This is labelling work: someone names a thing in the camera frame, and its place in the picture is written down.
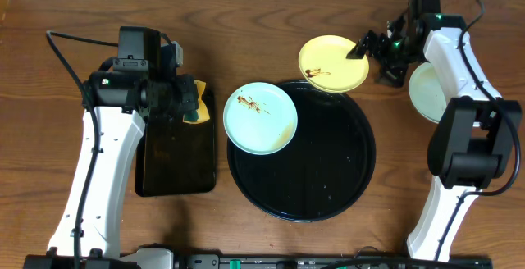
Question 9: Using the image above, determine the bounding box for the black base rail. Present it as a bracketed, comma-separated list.
[121, 243, 493, 269]

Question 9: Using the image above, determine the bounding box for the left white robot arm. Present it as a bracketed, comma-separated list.
[24, 71, 206, 268]

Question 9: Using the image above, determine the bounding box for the black rectangular tray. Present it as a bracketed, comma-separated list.
[135, 89, 217, 197]

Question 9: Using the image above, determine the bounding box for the yellow plate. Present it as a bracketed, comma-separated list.
[298, 35, 369, 93]

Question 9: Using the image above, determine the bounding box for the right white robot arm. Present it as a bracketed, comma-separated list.
[347, 12, 522, 262]

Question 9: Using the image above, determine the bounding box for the light blue plate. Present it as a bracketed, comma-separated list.
[223, 82, 299, 155]
[409, 62, 447, 124]

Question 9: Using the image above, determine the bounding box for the yellow green sponge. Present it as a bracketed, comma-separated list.
[183, 80, 210, 125]

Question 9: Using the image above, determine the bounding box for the black round tray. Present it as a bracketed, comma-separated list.
[227, 80, 376, 222]

